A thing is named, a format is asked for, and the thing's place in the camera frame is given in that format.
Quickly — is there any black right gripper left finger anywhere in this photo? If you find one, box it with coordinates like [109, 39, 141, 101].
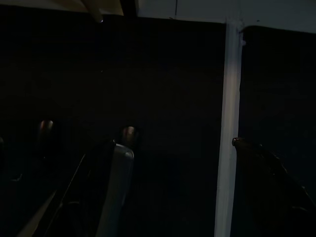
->
[32, 139, 135, 237]

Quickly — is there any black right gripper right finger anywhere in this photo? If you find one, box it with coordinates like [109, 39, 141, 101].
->
[232, 137, 316, 237]

